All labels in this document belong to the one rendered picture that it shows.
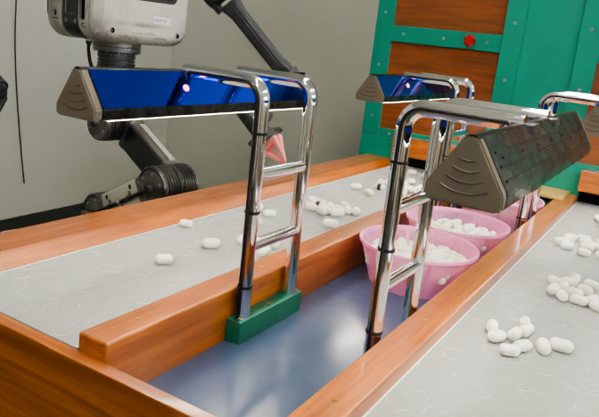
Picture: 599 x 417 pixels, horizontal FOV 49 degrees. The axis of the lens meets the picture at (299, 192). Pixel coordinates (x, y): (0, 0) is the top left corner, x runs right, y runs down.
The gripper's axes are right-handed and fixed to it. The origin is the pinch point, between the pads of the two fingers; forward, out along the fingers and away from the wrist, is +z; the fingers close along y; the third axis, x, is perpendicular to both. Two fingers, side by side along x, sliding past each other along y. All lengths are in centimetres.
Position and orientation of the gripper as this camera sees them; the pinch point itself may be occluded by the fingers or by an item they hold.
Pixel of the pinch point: (283, 159)
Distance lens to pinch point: 181.3
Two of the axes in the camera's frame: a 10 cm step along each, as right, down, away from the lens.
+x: -6.4, 6.0, 4.9
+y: 5.1, -1.5, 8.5
